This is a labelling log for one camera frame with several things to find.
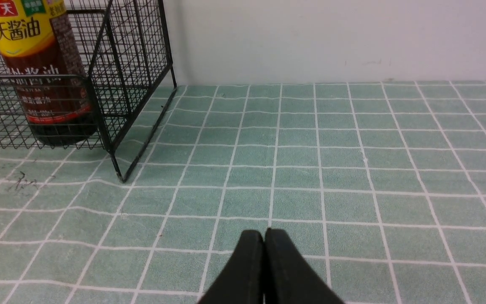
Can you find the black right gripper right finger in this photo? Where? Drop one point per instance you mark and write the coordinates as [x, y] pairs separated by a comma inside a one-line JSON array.
[[289, 279]]

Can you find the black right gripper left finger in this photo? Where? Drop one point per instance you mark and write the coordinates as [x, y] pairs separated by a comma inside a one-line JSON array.
[[240, 281]]

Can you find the dark soy sauce bottle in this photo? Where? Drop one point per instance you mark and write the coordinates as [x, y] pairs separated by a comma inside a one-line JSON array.
[[39, 49]]

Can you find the green checkered tablecloth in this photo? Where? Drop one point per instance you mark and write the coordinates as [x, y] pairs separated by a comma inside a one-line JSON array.
[[381, 186]]

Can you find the black wire mesh shelf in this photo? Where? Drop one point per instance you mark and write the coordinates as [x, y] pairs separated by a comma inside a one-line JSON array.
[[125, 49]]

